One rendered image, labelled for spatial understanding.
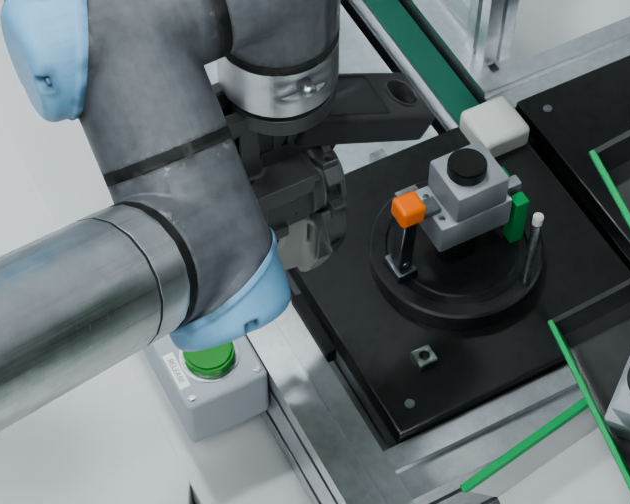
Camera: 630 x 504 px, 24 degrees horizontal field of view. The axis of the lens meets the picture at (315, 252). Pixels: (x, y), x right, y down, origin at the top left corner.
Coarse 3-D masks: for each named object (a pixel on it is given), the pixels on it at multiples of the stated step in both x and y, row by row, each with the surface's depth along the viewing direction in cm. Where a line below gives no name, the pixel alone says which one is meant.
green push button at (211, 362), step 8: (224, 344) 114; (232, 344) 114; (184, 352) 114; (192, 352) 113; (200, 352) 113; (208, 352) 113; (216, 352) 113; (224, 352) 113; (232, 352) 114; (184, 360) 114; (192, 360) 113; (200, 360) 113; (208, 360) 113; (216, 360) 113; (224, 360) 113; (232, 360) 114; (192, 368) 113; (200, 368) 113; (208, 368) 112; (216, 368) 113; (224, 368) 113; (208, 376) 113
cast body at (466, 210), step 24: (480, 144) 111; (432, 168) 110; (456, 168) 108; (480, 168) 108; (432, 192) 112; (456, 192) 108; (480, 192) 108; (504, 192) 110; (432, 216) 111; (456, 216) 109; (480, 216) 111; (504, 216) 113; (432, 240) 112; (456, 240) 112
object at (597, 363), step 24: (624, 288) 86; (576, 312) 86; (600, 312) 87; (624, 312) 87; (576, 336) 88; (600, 336) 87; (624, 336) 87; (576, 360) 87; (600, 360) 87; (624, 360) 86; (600, 384) 86; (600, 408) 85; (624, 456) 84
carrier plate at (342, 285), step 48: (432, 144) 126; (528, 144) 126; (384, 192) 123; (528, 192) 123; (576, 240) 120; (336, 288) 117; (576, 288) 117; (336, 336) 115; (384, 336) 114; (432, 336) 114; (480, 336) 114; (528, 336) 114; (384, 384) 112; (432, 384) 112; (480, 384) 112
